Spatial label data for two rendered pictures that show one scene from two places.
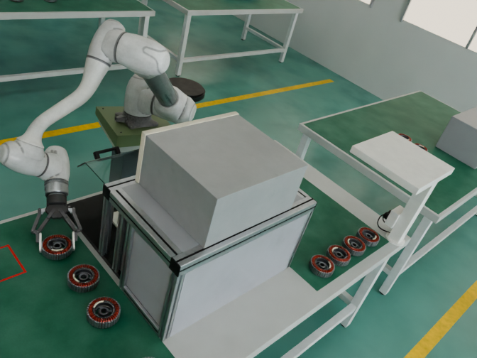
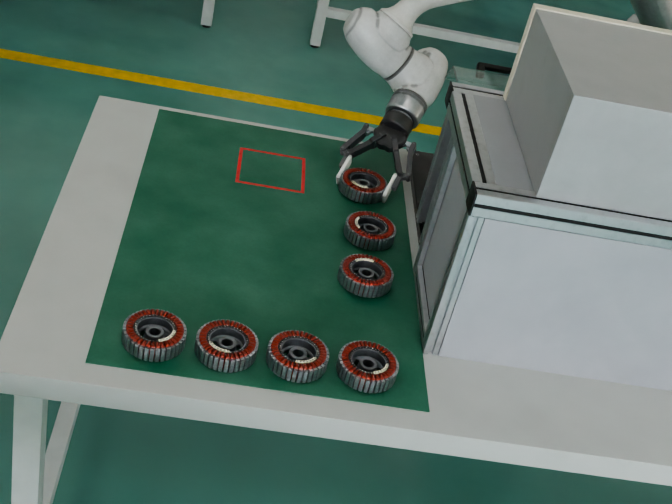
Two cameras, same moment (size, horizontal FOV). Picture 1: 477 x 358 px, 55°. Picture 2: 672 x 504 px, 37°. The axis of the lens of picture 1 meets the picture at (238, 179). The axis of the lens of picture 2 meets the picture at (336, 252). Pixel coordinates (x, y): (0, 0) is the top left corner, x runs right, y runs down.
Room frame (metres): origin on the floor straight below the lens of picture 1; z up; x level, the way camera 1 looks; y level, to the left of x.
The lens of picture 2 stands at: (-0.27, -0.82, 1.97)
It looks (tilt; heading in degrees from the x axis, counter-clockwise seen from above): 34 degrees down; 44
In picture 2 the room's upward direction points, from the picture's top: 14 degrees clockwise
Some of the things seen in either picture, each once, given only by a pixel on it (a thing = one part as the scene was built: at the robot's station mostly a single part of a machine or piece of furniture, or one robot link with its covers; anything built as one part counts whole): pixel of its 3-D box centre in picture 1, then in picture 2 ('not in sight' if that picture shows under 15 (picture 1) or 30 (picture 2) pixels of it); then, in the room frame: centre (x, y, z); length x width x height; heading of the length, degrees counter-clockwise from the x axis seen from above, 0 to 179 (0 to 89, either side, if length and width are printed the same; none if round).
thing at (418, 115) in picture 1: (406, 177); not in sight; (3.32, -1.29, 0.38); 1.85 x 1.10 x 0.75; 142
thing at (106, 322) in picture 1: (103, 312); (365, 275); (1.00, 0.31, 0.77); 0.11 x 0.11 x 0.04
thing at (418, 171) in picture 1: (383, 195); not in sight; (1.93, -0.70, 0.98); 0.37 x 0.35 x 0.46; 142
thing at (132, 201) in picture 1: (216, 198); (627, 172); (1.37, 0.06, 1.09); 0.68 x 0.44 x 0.05; 142
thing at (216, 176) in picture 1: (221, 172); (645, 115); (1.36, 0.06, 1.22); 0.44 x 0.39 x 0.20; 142
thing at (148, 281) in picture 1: (148, 280); (445, 245); (1.06, 0.19, 0.91); 0.28 x 0.03 x 0.32; 52
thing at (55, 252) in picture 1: (57, 246); (363, 185); (1.22, 0.59, 0.77); 0.11 x 0.11 x 0.04
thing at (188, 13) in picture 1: (220, 26); not in sight; (5.75, 0.75, 0.38); 1.90 x 0.90 x 0.75; 142
